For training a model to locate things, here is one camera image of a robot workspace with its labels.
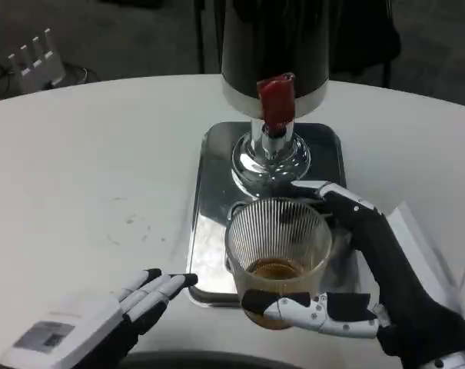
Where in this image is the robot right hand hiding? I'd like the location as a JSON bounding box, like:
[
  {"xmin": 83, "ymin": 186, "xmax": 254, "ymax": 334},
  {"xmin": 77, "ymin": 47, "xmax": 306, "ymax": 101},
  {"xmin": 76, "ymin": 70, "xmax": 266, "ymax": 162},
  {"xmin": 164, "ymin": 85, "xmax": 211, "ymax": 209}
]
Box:
[{"xmin": 241, "ymin": 180, "xmax": 465, "ymax": 361}]

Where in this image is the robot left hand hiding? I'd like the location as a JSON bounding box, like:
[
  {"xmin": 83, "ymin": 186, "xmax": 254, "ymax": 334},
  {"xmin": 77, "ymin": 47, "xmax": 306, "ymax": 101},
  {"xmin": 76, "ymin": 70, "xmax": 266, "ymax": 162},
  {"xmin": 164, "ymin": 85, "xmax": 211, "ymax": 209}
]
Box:
[{"xmin": 0, "ymin": 268, "xmax": 200, "ymax": 369}]

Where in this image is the clear ribbed glass cup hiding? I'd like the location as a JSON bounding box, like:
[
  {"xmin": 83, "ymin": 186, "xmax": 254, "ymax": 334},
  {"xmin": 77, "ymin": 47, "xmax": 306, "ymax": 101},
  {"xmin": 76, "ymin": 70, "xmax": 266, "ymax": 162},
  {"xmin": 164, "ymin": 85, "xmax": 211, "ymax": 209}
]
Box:
[{"xmin": 224, "ymin": 196, "xmax": 334, "ymax": 331}]

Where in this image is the steel drip tray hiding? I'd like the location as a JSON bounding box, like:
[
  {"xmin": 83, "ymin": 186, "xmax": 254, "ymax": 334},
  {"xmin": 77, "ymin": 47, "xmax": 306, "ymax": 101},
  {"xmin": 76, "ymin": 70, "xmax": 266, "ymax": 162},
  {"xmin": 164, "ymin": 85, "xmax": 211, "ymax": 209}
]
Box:
[{"xmin": 185, "ymin": 121, "xmax": 362, "ymax": 309}]

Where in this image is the black chair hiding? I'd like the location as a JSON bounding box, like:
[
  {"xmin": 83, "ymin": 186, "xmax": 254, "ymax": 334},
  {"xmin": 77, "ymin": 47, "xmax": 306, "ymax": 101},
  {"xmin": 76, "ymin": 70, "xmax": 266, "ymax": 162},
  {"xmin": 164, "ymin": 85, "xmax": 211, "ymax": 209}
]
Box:
[{"xmin": 195, "ymin": 0, "xmax": 403, "ymax": 86}]

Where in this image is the white router with antennas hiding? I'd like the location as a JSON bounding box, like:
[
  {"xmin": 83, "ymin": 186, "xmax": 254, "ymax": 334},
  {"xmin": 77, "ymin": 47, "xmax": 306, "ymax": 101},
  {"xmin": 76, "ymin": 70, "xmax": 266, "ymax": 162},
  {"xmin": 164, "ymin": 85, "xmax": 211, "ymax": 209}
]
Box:
[{"xmin": 6, "ymin": 28, "xmax": 66, "ymax": 94}]

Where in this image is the black drink dispenser chrome base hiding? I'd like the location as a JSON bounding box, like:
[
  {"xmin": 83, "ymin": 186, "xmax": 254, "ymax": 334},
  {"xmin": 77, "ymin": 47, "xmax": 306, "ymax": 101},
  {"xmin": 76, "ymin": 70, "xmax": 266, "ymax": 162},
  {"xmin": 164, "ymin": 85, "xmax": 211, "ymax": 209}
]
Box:
[{"xmin": 219, "ymin": 0, "xmax": 330, "ymax": 201}]

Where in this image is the red tap handle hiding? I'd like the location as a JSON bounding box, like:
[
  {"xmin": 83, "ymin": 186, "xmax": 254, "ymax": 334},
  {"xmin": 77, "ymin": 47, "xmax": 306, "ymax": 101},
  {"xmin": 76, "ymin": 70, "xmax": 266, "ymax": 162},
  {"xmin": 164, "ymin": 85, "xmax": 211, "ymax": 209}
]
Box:
[{"xmin": 255, "ymin": 71, "xmax": 297, "ymax": 138}]

